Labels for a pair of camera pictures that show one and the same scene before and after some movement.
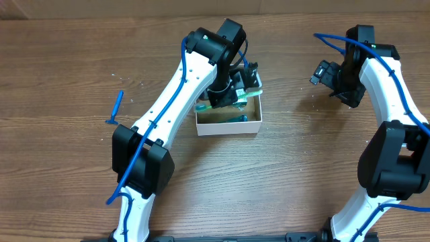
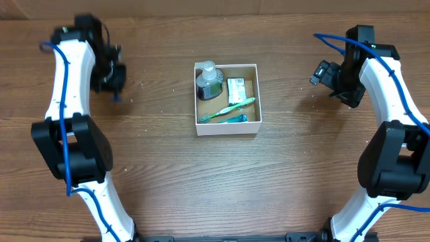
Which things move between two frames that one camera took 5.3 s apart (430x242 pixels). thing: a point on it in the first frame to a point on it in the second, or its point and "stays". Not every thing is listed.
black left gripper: x=219 y=96 to x=117 y=79
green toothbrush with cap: x=201 y=107 to x=205 y=118
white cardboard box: x=236 y=120 stays
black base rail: x=291 y=237 stays
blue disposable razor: x=119 y=101 to x=116 y=98
